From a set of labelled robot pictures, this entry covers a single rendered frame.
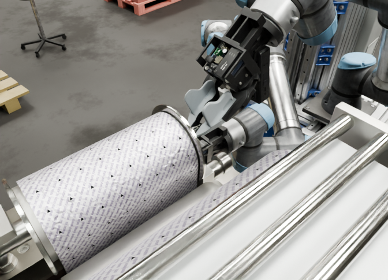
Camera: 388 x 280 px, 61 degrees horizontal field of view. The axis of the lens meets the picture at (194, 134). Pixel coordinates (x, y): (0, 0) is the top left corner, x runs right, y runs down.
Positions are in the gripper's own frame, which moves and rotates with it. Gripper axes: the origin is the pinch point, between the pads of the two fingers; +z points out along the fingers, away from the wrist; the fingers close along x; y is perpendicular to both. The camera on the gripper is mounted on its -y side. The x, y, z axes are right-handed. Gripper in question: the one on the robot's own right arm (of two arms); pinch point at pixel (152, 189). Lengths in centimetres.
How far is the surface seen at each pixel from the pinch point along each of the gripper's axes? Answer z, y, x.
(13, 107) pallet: -4, -105, -214
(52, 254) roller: 22.0, 15.7, 11.8
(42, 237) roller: 22.1, 18.9, 11.0
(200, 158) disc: -2.1, 17.9, 12.7
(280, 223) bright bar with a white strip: 10, 37, 34
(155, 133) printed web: 2.3, 22.1, 7.3
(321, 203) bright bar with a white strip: 6, 36, 35
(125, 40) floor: -137, -109, -265
